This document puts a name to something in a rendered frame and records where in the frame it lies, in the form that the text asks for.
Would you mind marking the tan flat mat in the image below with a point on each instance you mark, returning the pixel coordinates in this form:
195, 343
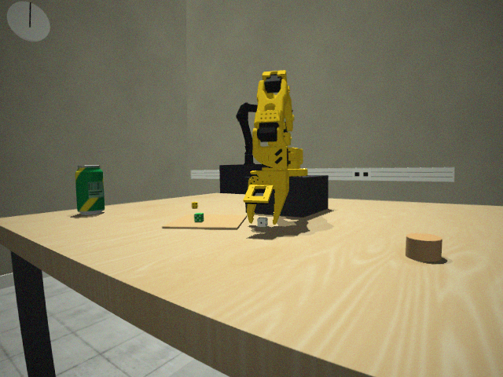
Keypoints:
211, 221

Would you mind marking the brown cylinder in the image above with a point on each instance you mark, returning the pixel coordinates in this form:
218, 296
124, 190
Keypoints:
423, 247

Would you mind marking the green drink can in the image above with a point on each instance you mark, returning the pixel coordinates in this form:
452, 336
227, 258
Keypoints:
89, 185

